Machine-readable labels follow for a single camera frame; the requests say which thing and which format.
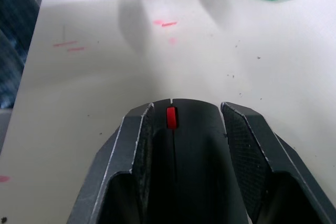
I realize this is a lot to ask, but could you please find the black mouse with red wheel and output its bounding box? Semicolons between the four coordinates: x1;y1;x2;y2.
136;98;254;224

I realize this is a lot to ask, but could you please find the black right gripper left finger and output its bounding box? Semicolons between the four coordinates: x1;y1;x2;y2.
66;102;155;224

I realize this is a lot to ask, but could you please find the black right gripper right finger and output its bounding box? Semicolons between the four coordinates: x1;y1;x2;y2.
220;101;336;224

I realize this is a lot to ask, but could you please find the dark teal fabric chair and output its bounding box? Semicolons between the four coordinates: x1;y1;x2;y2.
0;0;41;109

